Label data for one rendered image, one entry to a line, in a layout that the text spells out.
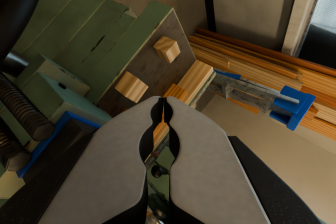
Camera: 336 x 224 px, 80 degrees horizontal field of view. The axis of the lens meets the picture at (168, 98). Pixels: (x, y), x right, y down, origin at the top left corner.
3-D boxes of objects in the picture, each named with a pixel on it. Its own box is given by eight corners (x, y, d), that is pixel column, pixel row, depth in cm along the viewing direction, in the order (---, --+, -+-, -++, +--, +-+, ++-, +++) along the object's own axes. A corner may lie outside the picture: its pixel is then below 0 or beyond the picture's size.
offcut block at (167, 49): (168, 46, 42) (180, 52, 40) (158, 57, 41) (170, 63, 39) (163, 35, 39) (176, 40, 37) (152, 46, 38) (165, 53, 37)
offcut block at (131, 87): (126, 95, 40) (136, 103, 38) (113, 87, 36) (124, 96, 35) (137, 79, 40) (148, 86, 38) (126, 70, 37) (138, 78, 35)
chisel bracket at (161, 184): (159, 140, 40) (192, 168, 36) (181, 152, 52) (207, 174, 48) (136, 171, 39) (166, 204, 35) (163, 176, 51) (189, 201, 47)
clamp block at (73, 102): (38, 67, 29) (66, 97, 24) (100, 103, 40) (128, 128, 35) (-37, 153, 27) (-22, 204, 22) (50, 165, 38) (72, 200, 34)
